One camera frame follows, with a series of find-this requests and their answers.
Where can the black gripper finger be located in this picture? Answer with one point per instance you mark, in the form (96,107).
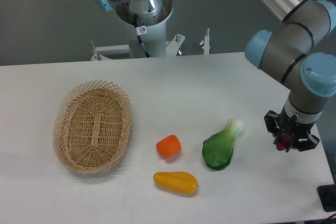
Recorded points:
(303,144)
(271,120)

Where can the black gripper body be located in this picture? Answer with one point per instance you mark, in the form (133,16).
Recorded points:
(290,127)

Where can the purple sweet potato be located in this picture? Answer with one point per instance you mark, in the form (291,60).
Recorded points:
(283,142)

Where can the silver blue-capped robot arm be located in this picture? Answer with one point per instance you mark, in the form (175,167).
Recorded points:
(286,57)

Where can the black device at table edge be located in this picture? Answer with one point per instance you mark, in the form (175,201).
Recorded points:
(327,197)

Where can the green bok choy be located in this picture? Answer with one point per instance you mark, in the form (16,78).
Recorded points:
(217,150)

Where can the orange carrot piece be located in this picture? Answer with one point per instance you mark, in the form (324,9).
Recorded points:
(168,146)

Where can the yellow mango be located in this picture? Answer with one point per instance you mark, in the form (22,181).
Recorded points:
(178,182)

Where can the woven wicker basket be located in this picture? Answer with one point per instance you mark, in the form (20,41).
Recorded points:
(92,127)

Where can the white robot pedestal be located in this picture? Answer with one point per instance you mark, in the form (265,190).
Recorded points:
(145,24)

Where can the white metal base frame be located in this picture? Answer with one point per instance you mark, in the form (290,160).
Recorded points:
(173,48)

